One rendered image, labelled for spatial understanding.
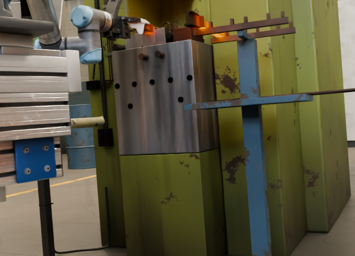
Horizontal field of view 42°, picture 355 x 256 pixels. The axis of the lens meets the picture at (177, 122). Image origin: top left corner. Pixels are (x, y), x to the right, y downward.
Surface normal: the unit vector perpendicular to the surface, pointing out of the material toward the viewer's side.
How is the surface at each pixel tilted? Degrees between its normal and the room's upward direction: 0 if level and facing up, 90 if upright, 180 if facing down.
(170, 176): 90
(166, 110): 90
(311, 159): 90
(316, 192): 90
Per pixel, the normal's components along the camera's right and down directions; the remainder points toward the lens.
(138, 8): 0.89, -0.06
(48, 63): 0.73, -0.04
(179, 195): -0.45, 0.04
